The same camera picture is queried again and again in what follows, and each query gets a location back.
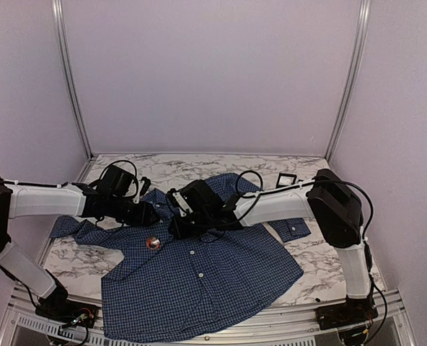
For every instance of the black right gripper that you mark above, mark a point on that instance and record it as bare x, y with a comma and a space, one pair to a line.
179, 232

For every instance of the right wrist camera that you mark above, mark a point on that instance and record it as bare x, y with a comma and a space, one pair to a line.
179, 202

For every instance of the aluminium frame post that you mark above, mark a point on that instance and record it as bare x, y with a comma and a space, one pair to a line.
359, 45
60, 25

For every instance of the blue checked button shirt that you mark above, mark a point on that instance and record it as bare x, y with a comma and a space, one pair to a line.
209, 282

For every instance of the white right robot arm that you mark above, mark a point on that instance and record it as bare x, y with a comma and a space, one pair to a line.
333, 203

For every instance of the aluminium front rail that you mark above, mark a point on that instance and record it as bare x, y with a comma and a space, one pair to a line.
276, 325

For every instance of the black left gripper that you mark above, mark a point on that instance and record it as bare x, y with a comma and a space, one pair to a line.
142, 217

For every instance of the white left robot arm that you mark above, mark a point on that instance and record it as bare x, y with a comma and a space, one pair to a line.
26, 204

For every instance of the right aluminium frame post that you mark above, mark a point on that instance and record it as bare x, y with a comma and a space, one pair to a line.
359, 45

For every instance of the left aluminium frame post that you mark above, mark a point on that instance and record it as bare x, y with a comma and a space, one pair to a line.
60, 25

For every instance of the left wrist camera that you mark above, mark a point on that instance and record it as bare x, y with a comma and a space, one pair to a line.
143, 186

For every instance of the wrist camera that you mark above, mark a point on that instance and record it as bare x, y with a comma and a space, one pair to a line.
143, 186
179, 202

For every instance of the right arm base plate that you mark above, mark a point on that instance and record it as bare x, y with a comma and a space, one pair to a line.
351, 311

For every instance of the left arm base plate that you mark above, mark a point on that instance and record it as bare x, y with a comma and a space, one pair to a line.
68, 311

